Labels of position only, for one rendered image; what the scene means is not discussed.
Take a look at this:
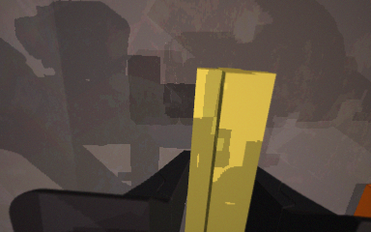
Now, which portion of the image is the yellow square bar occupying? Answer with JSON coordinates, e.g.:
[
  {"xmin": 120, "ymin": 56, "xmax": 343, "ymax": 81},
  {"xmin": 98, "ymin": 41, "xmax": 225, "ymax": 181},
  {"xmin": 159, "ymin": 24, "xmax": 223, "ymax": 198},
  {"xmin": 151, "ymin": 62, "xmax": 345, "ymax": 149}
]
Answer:
[{"xmin": 185, "ymin": 68, "xmax": 275, "ymax": 232}]

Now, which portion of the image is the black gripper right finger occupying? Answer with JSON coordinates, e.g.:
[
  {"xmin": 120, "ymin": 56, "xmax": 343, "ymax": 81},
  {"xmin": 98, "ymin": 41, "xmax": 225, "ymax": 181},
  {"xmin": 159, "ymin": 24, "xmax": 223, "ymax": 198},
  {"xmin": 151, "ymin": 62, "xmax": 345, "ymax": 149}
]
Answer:
[{"xmin": 244, "ymin": 166, "xmax": 371, "ymax": 232}]

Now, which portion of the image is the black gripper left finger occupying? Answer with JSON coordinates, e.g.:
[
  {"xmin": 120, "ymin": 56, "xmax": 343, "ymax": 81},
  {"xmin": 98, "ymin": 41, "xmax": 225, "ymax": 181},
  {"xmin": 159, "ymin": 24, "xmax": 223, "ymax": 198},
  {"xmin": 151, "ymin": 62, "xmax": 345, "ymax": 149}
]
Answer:
[{"xmin": 10, "ymin": 150, "xmax": 190, "ymax": 232}]

